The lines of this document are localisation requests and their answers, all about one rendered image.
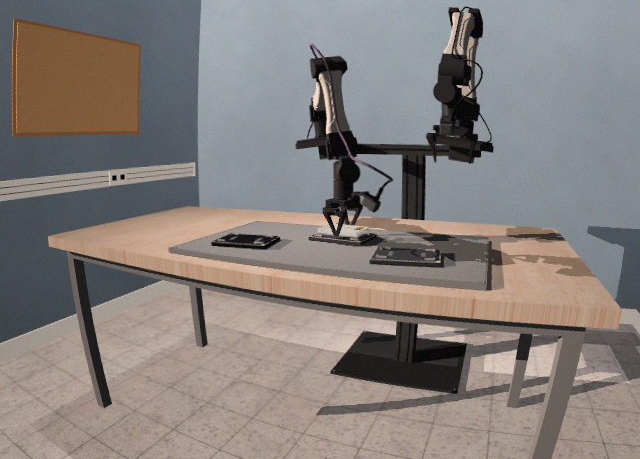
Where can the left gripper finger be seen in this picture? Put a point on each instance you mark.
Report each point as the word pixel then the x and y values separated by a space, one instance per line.
pixel 431 140
pixel 473 141

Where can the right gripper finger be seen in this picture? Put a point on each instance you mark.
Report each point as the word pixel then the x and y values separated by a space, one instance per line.
pixel 340 214
pixel 357 212

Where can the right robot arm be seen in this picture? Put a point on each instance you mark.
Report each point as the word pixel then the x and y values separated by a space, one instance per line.
pixel 328 109

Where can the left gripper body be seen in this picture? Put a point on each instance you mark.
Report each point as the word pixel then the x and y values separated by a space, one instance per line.
pixel 463 130

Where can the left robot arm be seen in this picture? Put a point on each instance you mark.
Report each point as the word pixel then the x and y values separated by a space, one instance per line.
pixel 455 71

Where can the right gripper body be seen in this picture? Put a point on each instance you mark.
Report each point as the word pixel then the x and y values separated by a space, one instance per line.
pixel 342 196

